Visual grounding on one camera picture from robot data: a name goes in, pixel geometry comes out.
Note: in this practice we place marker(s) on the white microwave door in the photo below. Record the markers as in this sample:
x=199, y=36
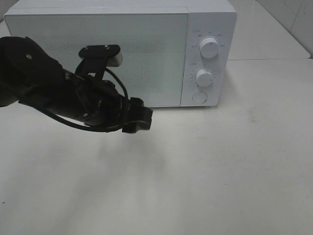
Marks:
x=153, y=47

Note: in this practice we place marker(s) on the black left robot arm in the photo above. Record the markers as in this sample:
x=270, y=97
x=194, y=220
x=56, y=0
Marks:
x=29, y=76

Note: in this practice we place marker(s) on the round white door button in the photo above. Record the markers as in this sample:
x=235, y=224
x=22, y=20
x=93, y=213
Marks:
x=200, y=97

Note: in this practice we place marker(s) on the upper white power knob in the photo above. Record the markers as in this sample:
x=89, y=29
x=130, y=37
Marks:
x=209, y=46

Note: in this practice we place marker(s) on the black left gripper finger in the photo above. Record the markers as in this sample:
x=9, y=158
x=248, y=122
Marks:
x=94, y=60
x=139, y=117

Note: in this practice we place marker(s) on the lower white timer knob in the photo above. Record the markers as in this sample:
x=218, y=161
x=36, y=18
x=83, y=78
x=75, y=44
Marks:
x=204, y=78

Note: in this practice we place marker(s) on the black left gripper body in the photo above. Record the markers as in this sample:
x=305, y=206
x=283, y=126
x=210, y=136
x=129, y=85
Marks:
x=95, y=102

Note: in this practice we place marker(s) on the white microwave oven body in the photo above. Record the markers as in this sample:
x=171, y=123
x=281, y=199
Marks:
x=205, y=17

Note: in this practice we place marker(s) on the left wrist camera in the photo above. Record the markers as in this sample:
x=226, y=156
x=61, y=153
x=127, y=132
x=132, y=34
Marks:
x=115, y=61

